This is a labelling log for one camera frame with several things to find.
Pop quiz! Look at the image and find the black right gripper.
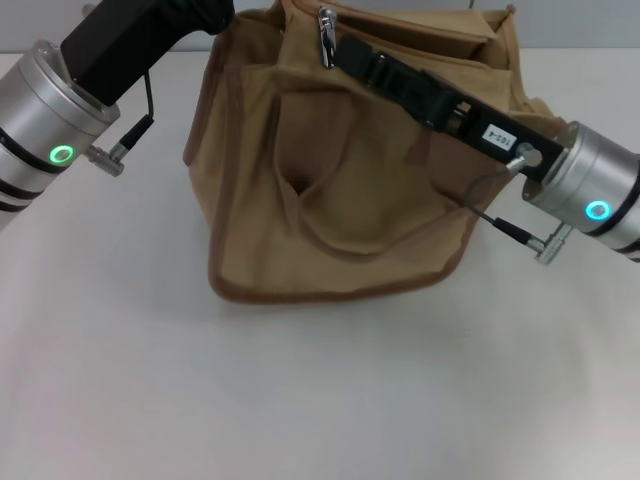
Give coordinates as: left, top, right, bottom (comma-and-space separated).
439, 92, 566, 184

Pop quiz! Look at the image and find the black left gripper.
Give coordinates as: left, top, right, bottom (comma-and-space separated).
59, 0, 236, 107

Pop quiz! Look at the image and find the silver metal zipper pull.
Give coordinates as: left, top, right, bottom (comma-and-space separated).
318, 5, 341, 69

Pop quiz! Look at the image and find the khaki canvas food bag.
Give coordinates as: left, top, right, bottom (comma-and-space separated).
182, 0, 576, 305

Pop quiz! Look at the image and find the right gripper cable with plug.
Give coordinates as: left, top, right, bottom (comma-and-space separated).
467, 142, 574, 267

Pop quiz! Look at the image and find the gripper cable with plug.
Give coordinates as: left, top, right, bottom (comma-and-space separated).
467, 142, 574, 267
87, 69, 157, 177

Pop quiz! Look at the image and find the left gripper cable with plug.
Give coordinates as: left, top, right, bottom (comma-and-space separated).
87, 69, 157, 177

